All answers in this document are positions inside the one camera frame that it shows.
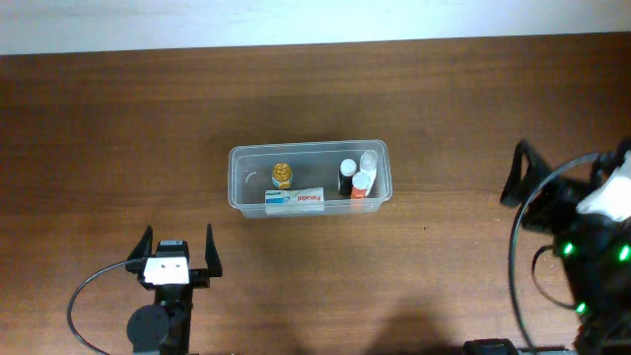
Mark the orange bottle white cap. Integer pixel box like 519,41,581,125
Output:
351,172,372,199

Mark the black left camera cable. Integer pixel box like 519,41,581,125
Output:
66,258,147,355

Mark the small gold-lid jar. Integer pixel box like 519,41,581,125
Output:
272,163,293,189

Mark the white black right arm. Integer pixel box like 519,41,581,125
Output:
462,140,630,354

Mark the white spray bottle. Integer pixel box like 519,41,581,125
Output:
360,150,379,195

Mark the clear plastic container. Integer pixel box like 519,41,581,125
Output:
228,140,393,218

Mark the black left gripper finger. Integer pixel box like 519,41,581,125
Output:
127,225,153,260
205,224,223,278

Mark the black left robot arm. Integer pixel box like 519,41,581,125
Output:
125,225,223,355

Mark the white Panadol box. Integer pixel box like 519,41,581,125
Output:
264,187,325,215

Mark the dark bottle white cap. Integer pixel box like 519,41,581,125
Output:
338,159,357,197

